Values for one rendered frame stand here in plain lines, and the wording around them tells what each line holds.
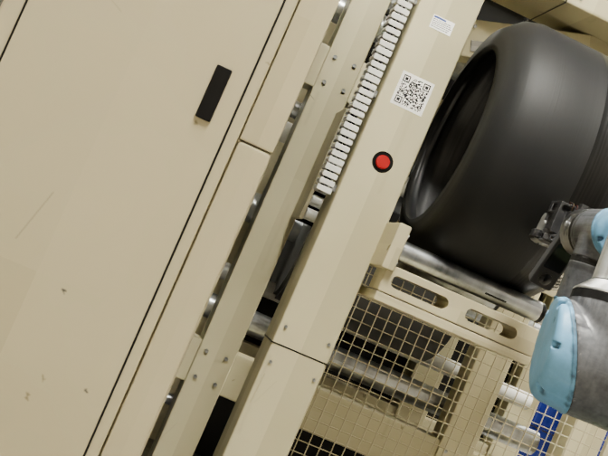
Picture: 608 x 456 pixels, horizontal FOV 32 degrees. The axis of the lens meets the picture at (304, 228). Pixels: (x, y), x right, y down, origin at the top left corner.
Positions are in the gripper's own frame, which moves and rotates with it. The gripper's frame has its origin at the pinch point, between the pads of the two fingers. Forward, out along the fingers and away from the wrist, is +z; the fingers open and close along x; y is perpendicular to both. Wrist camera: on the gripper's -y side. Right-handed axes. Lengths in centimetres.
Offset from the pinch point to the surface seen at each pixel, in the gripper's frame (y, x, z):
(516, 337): -18.9, -6.8, 8.1
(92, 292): -38, 75, -63
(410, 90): 20.2, 32.4, 17.9
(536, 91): 26.8, 12.6, -1.5
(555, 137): 19.7, 5.9, -3.4
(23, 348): -49, 80, -63
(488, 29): 51, 13, 58
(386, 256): -14.6, 25.4, 6.7
